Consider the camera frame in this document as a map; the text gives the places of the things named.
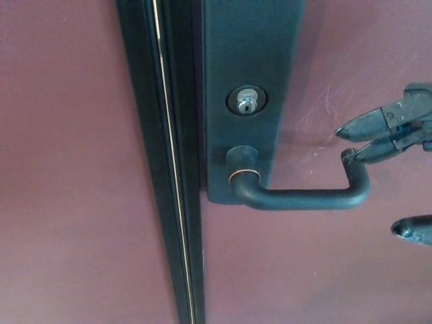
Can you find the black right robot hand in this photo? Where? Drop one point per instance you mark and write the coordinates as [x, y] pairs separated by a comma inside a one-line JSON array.
[[405, 125]]

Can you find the black door edge strip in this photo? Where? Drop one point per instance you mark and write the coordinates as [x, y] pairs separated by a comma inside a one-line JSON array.
[[152, 135]]

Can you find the silver lock cylinder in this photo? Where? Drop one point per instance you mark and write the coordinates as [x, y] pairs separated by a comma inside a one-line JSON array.
[[246, 102]]

